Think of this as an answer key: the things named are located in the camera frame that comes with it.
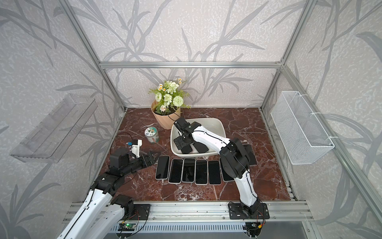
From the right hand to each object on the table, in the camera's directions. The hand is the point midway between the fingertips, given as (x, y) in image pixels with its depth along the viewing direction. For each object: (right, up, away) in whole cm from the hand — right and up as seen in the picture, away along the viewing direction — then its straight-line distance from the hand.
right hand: (184, 140), depth 92 cm
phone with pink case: (-4, -18, -5) cm, 19 cm away
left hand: (-12, -5, -17) cm, 22 cm away
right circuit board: (+36, -40, -20) cm, 58 cm away
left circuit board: (-26, -39, -21) cm, 51 cm away
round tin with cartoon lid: (-22, +4, +3) cm, 22 cm away
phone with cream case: (+11, -18, -6) cm, 22 cm away
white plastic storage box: (+21, +9, +12) cm, 26 cm away
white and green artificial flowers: (-8, +26, -7) cm, 28 cm away
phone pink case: (+18, -20, -7) cm, 28 cm away
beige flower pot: (-11, +15, +2) cm, 19 cm away
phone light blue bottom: (+11, -6, +4) cm, 13 cm away
